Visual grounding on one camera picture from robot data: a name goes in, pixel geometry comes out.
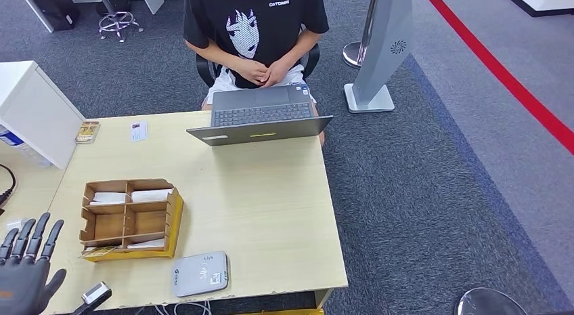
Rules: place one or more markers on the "chrome stool base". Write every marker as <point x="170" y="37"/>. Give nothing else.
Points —
<point x="115" y="22"/>

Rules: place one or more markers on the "clear water bottle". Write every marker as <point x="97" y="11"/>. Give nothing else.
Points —
<point x="18" y="144"/>

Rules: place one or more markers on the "white ID card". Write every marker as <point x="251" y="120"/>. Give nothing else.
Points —
<point x="139" y="131"/>

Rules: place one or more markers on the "person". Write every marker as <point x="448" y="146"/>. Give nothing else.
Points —
<point x="287" y="17"/>

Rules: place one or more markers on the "person's right hand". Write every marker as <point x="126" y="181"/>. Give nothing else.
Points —
<point x="253" y="70"/>

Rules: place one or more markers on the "gold card pack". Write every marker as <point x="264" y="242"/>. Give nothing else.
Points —
<point x="88" y="132"/>

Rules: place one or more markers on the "black bag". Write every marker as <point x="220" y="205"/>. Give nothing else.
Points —
<point x="54" y="7"/>

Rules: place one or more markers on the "gold room key card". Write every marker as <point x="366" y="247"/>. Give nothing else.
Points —
<point x="98" y="251"/>

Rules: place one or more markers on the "person's left forearm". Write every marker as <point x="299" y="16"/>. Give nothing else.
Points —
<point x="305" y="48"/>

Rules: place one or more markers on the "white charger plug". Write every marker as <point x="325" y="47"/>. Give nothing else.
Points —
<point x="15" y="223"/>

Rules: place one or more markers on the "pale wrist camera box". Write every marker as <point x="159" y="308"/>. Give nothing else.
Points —
<point x="96" y="293"/>

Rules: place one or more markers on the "chrome dome base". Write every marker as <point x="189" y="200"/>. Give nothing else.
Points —
<point x="489" y="304"/>

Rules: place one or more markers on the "white card stack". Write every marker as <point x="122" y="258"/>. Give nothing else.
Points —
<point x="109" y="198"/>
<point x="147" y="244"/>
<point x="151" y="195"/>

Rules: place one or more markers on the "grey card reader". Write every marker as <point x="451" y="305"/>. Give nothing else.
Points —
<point x="199" y="275"/>

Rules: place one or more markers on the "chrome stanchion post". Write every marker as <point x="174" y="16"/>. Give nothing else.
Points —
<point x="354" y="52"/>

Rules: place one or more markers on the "yellow box edge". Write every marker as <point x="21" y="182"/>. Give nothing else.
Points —
<point x="287" y="312"/>

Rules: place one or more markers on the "brown cardboard divider box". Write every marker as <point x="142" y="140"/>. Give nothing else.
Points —
<point x="175" y="223"/>

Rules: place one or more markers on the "person's right forearm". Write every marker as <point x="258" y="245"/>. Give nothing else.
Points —
<point x="210" y="52"/>

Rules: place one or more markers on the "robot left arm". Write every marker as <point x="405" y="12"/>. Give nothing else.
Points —
<point x="85" y="309"/>

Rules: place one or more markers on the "grey kiosk stand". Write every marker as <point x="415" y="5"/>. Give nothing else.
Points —
<point x="385" y="43"/>

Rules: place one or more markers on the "red floor tape line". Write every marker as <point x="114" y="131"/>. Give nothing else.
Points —
<point x="502" y="75"/>

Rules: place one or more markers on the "person's left hand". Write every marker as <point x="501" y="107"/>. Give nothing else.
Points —
<point x="278" y="73"/>

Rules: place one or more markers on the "white cabinet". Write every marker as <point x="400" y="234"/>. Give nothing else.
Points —
<point x="40" y="115"/>

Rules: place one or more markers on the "dark grey laptop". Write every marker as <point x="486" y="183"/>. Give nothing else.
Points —
<point x="260" y="131"/>

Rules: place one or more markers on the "black office chair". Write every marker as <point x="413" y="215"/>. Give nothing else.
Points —
<point x="204" y="70"/>

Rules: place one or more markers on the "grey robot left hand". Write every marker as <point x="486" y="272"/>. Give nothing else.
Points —
<point x="22" y="281"/>

